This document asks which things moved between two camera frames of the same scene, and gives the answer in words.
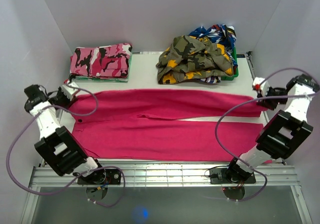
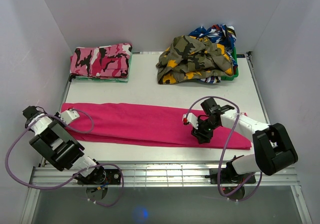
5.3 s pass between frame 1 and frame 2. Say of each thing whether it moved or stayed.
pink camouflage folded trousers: stayed
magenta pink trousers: moved
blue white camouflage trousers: stayed
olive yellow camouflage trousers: stayed
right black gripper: moved
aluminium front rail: stayed
